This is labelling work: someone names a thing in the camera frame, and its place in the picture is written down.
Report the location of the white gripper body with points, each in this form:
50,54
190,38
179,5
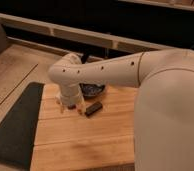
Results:
70,96

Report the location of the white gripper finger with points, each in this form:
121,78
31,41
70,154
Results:
61,109
79,110

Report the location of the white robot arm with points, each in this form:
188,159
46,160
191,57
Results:
163,108

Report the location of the dark ceramic cup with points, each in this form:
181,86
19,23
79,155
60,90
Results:
91,90

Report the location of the black floor mat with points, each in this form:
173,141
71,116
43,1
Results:
18,128

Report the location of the long wooden shelf rail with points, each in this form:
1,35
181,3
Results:
80,35

